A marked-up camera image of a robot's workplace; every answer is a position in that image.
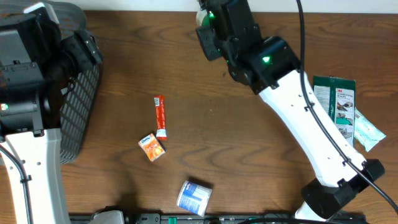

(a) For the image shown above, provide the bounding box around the red stick sachet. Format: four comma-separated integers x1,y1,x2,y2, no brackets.
154,95,167,140

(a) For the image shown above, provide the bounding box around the green white 3M package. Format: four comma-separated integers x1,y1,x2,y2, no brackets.
313,76,356,146

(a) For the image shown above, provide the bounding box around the grey plastic basket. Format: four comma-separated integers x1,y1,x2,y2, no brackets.
0,0,102,165

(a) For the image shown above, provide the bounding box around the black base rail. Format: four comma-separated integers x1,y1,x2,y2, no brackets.
69,212,368,224

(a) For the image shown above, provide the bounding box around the orange tissue packet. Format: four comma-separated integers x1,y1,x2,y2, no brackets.
138,133,165,162

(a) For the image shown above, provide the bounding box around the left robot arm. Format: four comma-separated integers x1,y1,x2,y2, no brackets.
1,1,103,223

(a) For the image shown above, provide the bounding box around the light blue wipes pack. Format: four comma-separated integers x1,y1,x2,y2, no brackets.
354,108,386,152

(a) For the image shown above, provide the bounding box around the blue white packet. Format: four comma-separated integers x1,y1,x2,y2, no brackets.
177,180,212,217

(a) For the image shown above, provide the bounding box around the black camera cable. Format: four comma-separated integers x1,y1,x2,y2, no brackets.
295,0,398,215

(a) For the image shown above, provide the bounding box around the green lid jar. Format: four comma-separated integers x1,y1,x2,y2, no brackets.
196,10,210,27

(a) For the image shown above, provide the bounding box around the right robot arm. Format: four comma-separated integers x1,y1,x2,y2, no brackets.
196,0,385,222

